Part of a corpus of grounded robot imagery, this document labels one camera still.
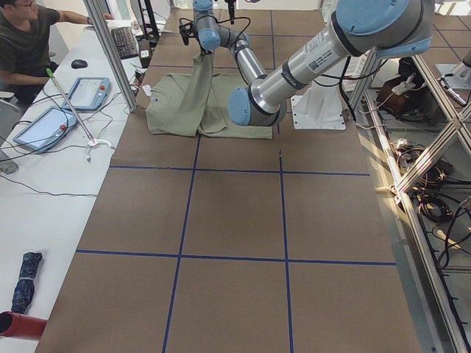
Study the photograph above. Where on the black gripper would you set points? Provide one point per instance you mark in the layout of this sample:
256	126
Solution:
205	50

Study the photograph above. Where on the olive green long-sleeve shirt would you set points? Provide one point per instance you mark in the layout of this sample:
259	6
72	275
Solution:
196	103

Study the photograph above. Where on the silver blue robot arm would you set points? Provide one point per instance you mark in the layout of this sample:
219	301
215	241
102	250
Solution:
211	34
393	29

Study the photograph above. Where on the black keyboard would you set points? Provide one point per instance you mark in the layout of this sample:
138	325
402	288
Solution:
124	42

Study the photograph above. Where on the white paper price tag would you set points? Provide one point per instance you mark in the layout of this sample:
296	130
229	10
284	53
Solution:
147	90

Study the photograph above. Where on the black computer mouse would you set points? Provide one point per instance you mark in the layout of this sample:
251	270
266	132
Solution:
78	64

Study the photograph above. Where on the far blue teach pendant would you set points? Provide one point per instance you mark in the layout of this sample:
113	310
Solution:
88	94

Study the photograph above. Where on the blue teach pendant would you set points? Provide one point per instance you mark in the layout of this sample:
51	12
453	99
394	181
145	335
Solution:
46	130
88	94

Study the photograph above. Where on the long grabber stick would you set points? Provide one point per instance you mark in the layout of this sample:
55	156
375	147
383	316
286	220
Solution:
93	142

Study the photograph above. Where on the near blue teach pendant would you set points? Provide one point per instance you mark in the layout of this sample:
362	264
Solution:
46	130

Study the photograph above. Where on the seated person in green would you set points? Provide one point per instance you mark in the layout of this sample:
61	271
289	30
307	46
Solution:
25	31

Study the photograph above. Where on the folded dark blue umbrella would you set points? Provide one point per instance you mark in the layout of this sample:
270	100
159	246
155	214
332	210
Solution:
25	287

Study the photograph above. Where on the red cylinder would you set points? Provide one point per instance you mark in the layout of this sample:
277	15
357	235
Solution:
16	325

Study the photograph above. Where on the aluminium frame post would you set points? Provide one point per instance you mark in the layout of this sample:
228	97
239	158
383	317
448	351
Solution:
103	33

